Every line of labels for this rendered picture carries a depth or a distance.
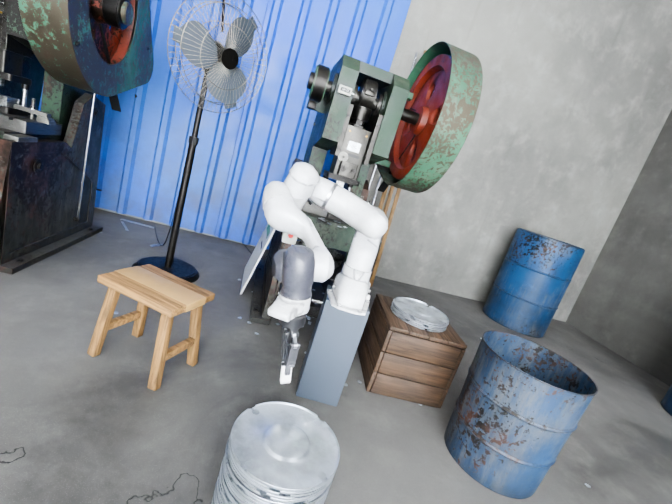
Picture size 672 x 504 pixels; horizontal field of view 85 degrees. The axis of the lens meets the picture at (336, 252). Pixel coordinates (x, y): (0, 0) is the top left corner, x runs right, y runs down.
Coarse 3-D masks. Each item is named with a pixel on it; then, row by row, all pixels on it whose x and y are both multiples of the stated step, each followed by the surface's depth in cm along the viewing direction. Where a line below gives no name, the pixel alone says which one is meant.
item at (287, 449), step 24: (264, 408) 105; (288, 408) 108; (240, 432) 94; (264, 432) 96; (288, 432) 98; (312, 432) 102; (240, 456) 87; (264, 456) 89; (288, 456) 91; (312, 456) 94; (336, 456) 96; (264, 480) 83; (288, 480) 85; (312, 480) 87
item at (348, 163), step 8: (352, 128) 203; (360, 128) 208; (352, 136) 205; (360, 136) 205; (368, 136) 206; (344, 144) 205; (352, 144) 206; (360, 144) 207; (344, 152) 205; (352, 152) 207; (360, 152) 208; (336, 160) 207; (344, 160) 207; (352, 160) 209; (360, 160) 209; (336, 168) 208; (344, 168) 205; (352, 168) 207; (344, 176) 210; (352, 176) 208
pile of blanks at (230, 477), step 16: (224, 464) 92; (224, 480) 91; (240, 480) 85; (224, 496) 89; (240, 496) 85; (256, 496) 83; (272, 496) 82; (288, 496) 83; (304, 496) 84; (320, 496) 89
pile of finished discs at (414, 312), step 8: (392, 304) 186; (400, 304) 184; (408, 304) 188; (416, 304) 192; (424, 304) 196; (400, 312) 176; (408, 312) 177; (416, 312) 179; (424, 312) 182; (432, 312) 188; (440, 312) 191; (408, 320) 176; (416, 320) 171; (424, 320) 173; (432, 320) 176; (440, 320) 179; (448, 320) 182; (432, 328) 173; (440, 328) 173
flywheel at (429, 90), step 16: (432, 64) 213; (448, 64) 192; (416, 80) 232; (432, 80) 216; (448, 80) 187; (416, 96) 235; (432, 96) 211; (416, 112) 219; (432, 112) 205; (400, 128) 245; (416, 128) 213; (432, 128) 200; (400, 144) 242; (416, 144) 221; (400, 160) 235; (416, 160) 201; (400, 176) 219
